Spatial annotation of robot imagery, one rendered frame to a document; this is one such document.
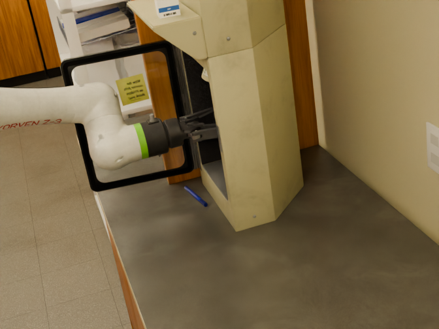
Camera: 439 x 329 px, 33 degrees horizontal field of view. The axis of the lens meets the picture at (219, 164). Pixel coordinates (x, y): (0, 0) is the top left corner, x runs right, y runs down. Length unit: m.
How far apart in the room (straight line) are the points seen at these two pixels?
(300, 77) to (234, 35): 0.55
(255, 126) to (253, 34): 0.23
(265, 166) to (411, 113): 0.38
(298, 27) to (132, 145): 0.65
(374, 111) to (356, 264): 0.45
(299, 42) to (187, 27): 0.59
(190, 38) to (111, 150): 0.35
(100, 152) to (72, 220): 2.40
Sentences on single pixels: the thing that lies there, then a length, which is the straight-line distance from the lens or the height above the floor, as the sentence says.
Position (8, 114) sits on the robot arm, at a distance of 1.79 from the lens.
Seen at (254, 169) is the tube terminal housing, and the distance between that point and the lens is 1.85.
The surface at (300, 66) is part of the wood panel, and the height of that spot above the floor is 1.21.
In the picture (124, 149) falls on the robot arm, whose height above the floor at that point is 1.20.
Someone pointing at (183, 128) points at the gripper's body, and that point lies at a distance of 1.88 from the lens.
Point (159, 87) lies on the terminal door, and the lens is 2.04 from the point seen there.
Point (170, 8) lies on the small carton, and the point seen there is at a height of 1.53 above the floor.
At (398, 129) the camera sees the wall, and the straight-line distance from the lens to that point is 1.88.
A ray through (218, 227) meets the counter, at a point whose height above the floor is 0.94.
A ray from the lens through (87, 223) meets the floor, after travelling 4.15.
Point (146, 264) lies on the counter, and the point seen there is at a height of 0.94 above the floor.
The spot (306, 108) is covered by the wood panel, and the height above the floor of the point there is 1.07.
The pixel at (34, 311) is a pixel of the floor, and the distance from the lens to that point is 3.54.
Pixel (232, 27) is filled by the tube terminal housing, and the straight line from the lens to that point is 1.72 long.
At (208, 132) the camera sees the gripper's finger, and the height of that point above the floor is 1.20.
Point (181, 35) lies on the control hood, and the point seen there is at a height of 1.48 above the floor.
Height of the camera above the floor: 1.91
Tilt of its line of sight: 25 degrees down
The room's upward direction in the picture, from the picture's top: 9 degrees counter-clockwise
